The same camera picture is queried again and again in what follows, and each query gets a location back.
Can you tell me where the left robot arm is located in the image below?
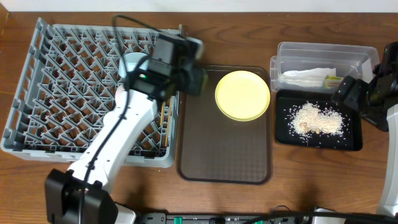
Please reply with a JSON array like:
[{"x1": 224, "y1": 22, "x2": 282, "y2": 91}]
[{"x1": 44, "y1": 32, "x2": 208, "y2": 223}]

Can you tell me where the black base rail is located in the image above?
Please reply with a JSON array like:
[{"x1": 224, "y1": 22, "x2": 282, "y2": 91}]
[{"x1": 134, "y1": 212, "x2": 313, "y2": 224}]

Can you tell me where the clear plastic waste bin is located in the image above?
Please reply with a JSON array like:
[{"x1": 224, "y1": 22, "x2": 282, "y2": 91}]
[{"x1": 270, "y1": 42, "x2": 380, "y2": 93}]

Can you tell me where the pink shallow bowl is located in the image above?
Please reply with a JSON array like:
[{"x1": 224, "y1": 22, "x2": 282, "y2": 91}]
[{"x1": 115, "y1": 85, "x2": 127, "y2": 108}]

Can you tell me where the grey plastic dish rack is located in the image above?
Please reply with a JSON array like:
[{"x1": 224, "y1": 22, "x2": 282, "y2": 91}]
[{"x1": 0, "y1": 17, "x2": 183, "y2": 169}]

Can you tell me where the brown plastic serving tray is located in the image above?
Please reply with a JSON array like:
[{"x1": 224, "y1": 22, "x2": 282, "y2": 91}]
[{"x1": 176, "y1": 65, "x2": 273, "y2": 185}]

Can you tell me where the white napkin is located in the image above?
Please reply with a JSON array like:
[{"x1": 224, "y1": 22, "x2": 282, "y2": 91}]
[{"x1": 279, "y1": 68, "x2": 336, "y2": 87}]

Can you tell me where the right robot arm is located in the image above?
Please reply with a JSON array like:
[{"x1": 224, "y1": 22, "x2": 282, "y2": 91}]
[{"x1": 331, "y1": 42, "x2": 397, "y2": 218}]

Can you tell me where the yellow round plate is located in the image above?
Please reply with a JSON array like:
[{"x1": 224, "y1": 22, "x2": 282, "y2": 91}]
[{"x1": 215, "y1": 70, "x2": 271, "y2": 121}]

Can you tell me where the spilled rice pile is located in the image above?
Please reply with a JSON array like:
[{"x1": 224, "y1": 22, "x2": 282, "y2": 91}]
[{"x1": 285, "y1": 101, "x2": 345, "y2": 140}]

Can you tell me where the green yellow snack wrapper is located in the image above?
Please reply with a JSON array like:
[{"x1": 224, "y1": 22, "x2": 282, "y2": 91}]
[{"x1": 322, "y1": 75, "x2": 343, "y2": 89}]

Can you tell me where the black rectangular tray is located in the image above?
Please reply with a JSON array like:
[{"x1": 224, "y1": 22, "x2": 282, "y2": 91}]
[{"x1": 275, "y1": 90, "x2": 363, "y2": 151}]

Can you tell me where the light blue bowl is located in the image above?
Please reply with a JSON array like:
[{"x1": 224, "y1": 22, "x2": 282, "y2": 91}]
[{"x1": 118, "y1": 52, "x2": 147, "y2": 78}]

